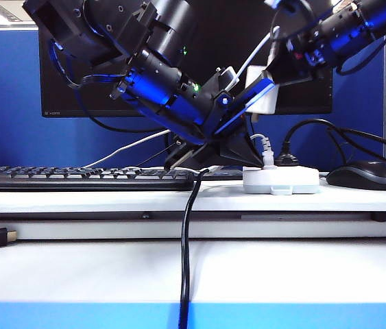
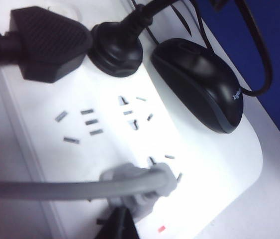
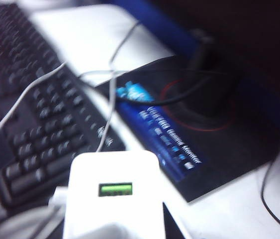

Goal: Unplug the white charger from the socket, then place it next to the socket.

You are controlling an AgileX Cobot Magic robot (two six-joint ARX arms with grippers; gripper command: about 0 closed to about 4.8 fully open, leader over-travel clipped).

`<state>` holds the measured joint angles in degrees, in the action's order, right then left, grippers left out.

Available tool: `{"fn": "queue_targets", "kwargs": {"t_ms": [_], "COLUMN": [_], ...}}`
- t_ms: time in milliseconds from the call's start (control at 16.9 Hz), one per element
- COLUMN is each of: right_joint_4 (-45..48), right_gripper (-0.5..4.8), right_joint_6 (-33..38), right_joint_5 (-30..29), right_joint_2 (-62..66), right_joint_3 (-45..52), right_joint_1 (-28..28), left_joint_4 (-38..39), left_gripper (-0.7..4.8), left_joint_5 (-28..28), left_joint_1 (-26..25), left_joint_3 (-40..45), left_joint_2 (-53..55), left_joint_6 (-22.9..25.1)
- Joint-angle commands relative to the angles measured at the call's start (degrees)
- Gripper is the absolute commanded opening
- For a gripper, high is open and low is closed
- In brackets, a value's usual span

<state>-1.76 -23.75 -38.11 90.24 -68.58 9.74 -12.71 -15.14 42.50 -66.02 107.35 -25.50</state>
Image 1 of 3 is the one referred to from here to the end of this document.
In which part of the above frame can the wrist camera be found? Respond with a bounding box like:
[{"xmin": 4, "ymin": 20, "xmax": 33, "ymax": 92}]
[
  {"xmin": 217, "ymin": 66, "xmax": 241, "ymax": 89},
  {"xmin": 263, "ymin": 0, "xmax": 296, "ymax": 13}
]

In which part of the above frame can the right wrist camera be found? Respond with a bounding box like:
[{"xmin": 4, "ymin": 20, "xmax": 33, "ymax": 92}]
[{"xmin": 263, "ymin": 0, "xmax": 296, "ymax": 13}]

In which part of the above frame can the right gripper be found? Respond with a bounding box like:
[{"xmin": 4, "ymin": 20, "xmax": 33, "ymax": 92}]
[{"xmin": 263, "ymin": 28, "xmax": 328, "ymax": 86}]

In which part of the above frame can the thick black hanging cable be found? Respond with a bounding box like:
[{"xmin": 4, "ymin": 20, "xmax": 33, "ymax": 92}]
[{"xmin": 178, "ymin": 167, "xmax": 211, "ymax": 329}]

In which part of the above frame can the black computer monitor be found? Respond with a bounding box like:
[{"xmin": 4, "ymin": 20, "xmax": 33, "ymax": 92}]
[{"xmin": 38, "ymin": 0, "xmax": 334, "ymax": 119}]

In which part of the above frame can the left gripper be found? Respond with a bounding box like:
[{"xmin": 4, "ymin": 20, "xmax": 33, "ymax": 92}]
[{"xmin": 163, "ymin": 77, "xmax": 280, "ymax": 170}]

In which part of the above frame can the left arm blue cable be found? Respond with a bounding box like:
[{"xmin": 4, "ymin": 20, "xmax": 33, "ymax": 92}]
[{"xmin": 50, "ymin": 39, "xmax": 171, "ymax": 135}]

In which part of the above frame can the thin black mouse cable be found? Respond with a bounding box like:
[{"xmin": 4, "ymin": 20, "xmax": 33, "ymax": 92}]
[{"xmin": 326, "ymin": 128, "xmax": 357, "ymax": 165}]

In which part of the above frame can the white charger block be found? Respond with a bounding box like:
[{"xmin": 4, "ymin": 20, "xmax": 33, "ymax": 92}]
[{"xmin": 245, "ymin": 64, "xmax": 280, "ymax": 123}]

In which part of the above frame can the white desk riser board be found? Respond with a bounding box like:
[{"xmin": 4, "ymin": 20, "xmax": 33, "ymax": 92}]
[{"xmin": 0, "ymin": 171, "xmax": 386, "ymax": 241}]

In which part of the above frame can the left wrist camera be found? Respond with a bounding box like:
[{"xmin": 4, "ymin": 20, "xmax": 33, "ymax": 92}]
[{"xmin": 217, "ymin": 66, "xmax": 241, "ymax": 89}]

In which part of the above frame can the black cable with connector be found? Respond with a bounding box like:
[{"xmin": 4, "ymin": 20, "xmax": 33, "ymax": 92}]
[{"xmin": 329, "ymin": 122, "xmax": 386, "ymax": 167}]

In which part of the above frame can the grey plug with white cord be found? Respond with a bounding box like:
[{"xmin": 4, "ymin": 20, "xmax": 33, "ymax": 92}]
[{"xmin": 249, "ymin": 133, "xmax": 276, "ymax": 171}]

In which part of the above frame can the black Logitech mouse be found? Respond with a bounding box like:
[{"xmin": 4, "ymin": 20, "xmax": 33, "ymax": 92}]
[{"xmin": 326, "ymin": 159, "xmax": 386, "ymax": 191}]

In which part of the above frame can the black keyboard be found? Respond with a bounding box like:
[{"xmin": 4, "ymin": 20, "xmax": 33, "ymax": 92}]
[{"xmin": 0, "ymin": 165, "xmax": 196, "ymax": 192}]

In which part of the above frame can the white charger cable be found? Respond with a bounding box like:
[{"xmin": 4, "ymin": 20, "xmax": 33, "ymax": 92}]
[{"xmin": 82, "ymin": 25, "xmax": 281, "ymax": 173}]

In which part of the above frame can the white power strip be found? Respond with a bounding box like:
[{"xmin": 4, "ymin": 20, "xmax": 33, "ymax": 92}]
[{"xmin": 242, "ymin": 166, "xmax": 320, "ymax": 196}]

